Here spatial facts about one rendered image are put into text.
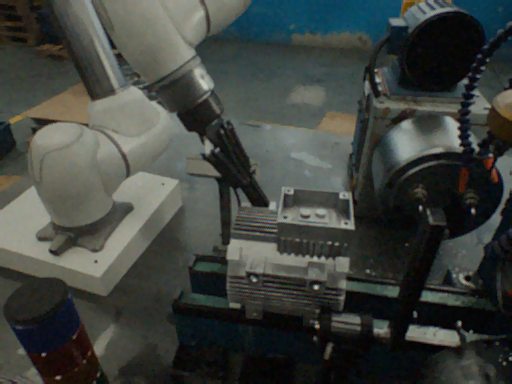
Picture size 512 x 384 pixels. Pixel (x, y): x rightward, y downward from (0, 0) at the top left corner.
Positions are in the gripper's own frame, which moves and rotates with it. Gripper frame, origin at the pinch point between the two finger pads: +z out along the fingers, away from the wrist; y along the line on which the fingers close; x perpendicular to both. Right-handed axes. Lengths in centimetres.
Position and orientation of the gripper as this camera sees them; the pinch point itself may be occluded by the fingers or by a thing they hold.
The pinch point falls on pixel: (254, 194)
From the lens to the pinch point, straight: 71.3
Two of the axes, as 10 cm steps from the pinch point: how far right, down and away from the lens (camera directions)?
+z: 4.9, 7.6, 4.3
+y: 1.7, -5.7, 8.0
